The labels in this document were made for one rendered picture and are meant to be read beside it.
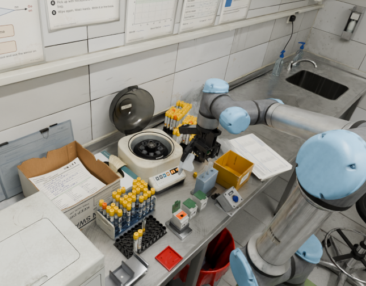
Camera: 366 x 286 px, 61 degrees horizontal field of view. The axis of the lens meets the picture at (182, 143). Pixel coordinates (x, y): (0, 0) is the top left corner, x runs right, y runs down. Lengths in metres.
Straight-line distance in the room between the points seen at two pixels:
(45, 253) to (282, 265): 0.55
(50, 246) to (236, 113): 0.56
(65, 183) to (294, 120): 0.85
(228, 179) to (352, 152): 0.84
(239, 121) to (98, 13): 0.67
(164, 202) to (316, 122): 0.70
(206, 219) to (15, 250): 0.70
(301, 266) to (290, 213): 0.28
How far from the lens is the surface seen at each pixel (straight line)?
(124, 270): 1.05
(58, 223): 0.83
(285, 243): 0.76
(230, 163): 1.48
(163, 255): 1.13
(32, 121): 1.27
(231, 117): 0.86
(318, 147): 0.59
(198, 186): 1.28
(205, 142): 1.04
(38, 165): 1.29
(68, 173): 1.31
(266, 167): 1.56
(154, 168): 1.27
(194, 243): 1.17
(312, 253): 0.95
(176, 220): 1.14
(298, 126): 0.84
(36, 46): 1.16
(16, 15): 1.10
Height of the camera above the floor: 1.81
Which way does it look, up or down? 36 degrees down
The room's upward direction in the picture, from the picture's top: 10 degrees clockwise
